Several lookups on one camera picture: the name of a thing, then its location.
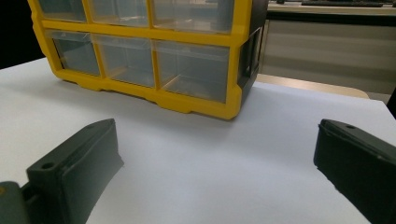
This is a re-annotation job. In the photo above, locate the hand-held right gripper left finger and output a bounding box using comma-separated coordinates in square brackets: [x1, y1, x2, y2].
[21, 118, 125, 224]

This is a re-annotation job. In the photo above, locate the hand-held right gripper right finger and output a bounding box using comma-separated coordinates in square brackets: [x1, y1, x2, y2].
[313, 119, 396, 224]

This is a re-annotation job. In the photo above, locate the light wooden table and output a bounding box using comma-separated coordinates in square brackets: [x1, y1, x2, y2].
[255, 73, 371, 100]

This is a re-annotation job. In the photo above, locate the beige desk with grey panel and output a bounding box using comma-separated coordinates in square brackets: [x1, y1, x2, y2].
[261, 1, 396, 95]

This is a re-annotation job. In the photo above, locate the yellow and black organizer cabinet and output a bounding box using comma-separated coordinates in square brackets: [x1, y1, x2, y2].
[27, 0, 269, 120]

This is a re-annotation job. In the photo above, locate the set of clear plastic drawers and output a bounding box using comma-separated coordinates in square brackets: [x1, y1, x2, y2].
[36, 0, 235, 105]

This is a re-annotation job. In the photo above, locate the black keyboard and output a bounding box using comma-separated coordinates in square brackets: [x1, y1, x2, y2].
[300, 0, 385, 8]

